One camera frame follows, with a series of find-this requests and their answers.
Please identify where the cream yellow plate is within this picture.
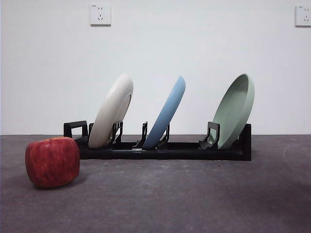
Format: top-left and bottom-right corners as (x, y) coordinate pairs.
(88, 73), (134, 149)

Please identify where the red apple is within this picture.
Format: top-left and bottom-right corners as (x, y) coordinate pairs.
(25, 136), (80, 189)

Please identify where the blue plate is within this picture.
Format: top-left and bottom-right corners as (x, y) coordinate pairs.
(142, 75), (187, 149)

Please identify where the black plate rack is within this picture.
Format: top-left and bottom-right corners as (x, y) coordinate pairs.
(63, 120), (252, 161)

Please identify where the green plate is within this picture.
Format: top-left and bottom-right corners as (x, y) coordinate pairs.
(212, 73), (256, 150)

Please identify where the white wall socket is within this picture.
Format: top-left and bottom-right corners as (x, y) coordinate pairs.
(90, 4), (112, 27)
(295, 5), (311, 27)

